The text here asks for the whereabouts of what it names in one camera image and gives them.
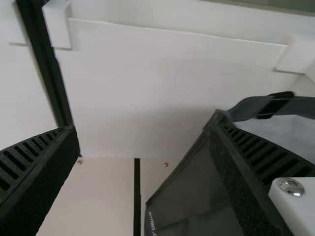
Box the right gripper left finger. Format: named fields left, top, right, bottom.
left=0, top=124, right=81, bottom=236

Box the black strip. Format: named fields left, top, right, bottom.
left=133, top=158, right=142, bottom=236

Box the dark grey bag with straps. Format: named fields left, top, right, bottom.
left=145, top=91, right=315, bottom=236

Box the black post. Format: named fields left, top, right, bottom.
left=16, top=0, right=74, bottom=128

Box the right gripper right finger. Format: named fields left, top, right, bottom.
left=208, top=122, right=315, bottom=236

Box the white wall bracket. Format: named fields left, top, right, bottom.
left=41, top=1, right=73, bottom=51
left=0, top=0, right=28, bottom=45
left=275, top=33, right=315, bottom=75

